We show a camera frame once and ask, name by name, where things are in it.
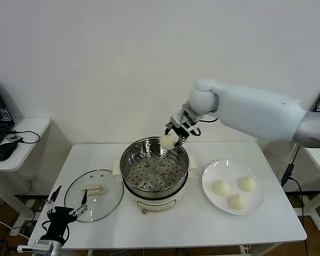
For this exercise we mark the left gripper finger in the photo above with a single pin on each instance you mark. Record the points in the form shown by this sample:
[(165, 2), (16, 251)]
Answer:
[(56, 194), (83, 201)]

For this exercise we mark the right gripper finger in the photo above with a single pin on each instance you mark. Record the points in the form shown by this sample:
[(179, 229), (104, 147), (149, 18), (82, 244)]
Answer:
[(167, 129), (181, 139)]

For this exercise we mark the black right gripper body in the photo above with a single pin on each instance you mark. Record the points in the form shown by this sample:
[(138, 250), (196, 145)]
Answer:
[(185, 128)]

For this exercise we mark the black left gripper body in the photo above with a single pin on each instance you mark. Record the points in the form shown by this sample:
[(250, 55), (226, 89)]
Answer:
[(59, 216)]

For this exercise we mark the white steamed baozi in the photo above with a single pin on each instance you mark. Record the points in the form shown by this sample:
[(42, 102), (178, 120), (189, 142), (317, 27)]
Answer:
[(247, 184), (220, 188), (168, 142), (237, 202)]

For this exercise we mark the round glass pot lid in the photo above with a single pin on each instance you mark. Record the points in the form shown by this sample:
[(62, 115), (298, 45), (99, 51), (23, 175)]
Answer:
[(101, 205)]

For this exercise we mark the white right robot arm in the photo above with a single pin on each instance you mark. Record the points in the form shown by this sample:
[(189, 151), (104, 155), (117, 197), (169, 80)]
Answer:
[(256, 114)]

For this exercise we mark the steel perforated steamer basket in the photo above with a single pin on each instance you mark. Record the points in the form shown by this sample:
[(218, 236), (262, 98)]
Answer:
[(154, 170)]

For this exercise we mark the round white plate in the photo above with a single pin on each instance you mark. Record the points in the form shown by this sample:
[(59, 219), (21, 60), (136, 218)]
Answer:
[(213, 173)]

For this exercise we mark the black computer mouse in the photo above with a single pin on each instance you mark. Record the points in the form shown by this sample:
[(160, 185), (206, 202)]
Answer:
[(4, 152)]

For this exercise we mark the small black QR dongle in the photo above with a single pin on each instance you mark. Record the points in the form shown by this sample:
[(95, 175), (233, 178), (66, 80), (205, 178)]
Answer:
[(14, 138)]

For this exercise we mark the white side desk with mouse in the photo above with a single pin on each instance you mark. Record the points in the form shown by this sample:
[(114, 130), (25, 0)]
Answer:
[(33, 128)]

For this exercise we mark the cream electric cooking pot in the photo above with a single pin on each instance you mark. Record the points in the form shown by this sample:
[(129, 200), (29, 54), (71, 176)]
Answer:
[(154, 204)]

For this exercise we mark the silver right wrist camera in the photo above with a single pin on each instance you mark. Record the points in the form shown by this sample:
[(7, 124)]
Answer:
[(179, 118)]

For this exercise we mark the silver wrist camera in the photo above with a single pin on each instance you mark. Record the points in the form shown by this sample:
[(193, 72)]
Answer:
[(179, 118), (44, 246)]

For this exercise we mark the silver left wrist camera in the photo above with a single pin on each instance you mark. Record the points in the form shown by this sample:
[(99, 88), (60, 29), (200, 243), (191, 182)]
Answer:
[(44, 246)]

